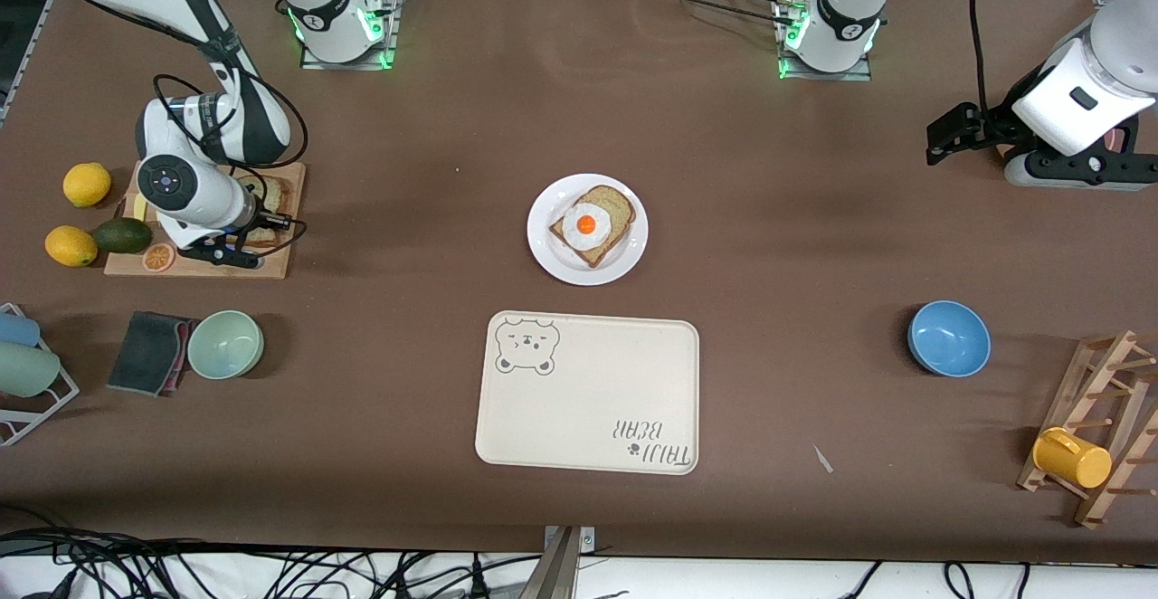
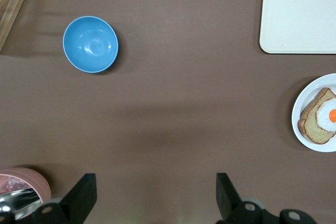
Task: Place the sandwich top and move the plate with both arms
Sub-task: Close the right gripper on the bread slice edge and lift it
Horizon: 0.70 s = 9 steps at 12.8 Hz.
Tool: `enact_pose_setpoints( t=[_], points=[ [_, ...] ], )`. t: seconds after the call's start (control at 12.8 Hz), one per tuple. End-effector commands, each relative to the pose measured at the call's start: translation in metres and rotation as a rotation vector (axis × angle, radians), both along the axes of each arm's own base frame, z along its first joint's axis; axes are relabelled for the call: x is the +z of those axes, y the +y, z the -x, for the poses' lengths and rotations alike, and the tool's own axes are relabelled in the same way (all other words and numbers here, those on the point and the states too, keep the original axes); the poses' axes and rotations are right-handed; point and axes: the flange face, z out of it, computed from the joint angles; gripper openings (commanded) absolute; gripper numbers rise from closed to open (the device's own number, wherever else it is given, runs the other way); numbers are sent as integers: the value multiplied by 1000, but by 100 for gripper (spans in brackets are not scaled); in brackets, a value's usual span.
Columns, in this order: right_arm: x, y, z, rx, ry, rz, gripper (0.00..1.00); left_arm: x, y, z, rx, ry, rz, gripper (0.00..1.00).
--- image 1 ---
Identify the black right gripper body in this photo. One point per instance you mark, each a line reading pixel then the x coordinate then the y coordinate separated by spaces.
pixel 262 220

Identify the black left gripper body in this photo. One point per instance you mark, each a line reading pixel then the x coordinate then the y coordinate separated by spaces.
pixel 992 121

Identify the plain brown bread slice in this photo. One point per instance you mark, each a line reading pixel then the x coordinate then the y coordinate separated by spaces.
pixel 273 196

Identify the white round plate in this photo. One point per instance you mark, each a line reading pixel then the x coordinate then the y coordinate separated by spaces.
pixel 552 260

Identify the fried egg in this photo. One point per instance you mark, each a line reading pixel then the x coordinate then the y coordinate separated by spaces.
pixel 586 224

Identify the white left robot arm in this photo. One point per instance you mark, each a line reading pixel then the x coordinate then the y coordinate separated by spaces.
pixel 841 11

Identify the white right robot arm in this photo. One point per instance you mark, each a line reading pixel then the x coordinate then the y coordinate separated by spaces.
pixel 208 119

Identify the wooden cutting board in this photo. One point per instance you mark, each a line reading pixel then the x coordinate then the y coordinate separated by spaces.
pixel 280 261

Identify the orange fruit slice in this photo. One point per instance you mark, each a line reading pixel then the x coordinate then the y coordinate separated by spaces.
pixel 158 258

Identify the pink round object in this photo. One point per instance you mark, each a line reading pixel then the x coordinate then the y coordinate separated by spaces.
pixel 1118 139

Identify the pale green bowl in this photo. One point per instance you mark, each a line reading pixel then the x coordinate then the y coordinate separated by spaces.
pixel 225 346

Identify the dark green avocado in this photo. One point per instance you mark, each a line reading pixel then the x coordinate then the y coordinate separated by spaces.
pixel 121 236

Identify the dark grey folded cloth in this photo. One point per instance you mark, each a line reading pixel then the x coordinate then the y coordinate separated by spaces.
pixel 145 355

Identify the yellow lemon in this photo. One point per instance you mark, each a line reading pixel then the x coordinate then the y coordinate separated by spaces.
pixel 87 185
pixel 71 246

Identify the blue bowl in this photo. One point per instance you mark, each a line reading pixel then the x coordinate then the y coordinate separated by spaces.
pixel 950 339

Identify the wooden mug rack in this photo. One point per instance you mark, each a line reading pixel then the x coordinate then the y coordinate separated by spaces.
pixel 1099 373

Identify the light blue cup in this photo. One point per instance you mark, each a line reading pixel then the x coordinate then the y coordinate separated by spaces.
pixel 16 329

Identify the pale green cup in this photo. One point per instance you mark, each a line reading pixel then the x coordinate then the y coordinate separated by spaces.
pixel 25 371

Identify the yellow mug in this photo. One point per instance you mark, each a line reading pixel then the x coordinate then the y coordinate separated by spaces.
pixel 1072 459

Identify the small grey tape scrap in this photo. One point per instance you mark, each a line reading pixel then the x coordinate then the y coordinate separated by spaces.
pixel 822 459

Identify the cream bear print tray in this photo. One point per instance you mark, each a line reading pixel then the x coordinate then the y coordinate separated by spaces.
pixel 588 400

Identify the aluminium profile bar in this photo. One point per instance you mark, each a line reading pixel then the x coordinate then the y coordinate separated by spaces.
pixel 559 567

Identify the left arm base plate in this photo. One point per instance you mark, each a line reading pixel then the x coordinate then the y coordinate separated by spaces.
pixel 864 70

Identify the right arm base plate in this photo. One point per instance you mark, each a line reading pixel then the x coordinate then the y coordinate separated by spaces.
pixel 391 24

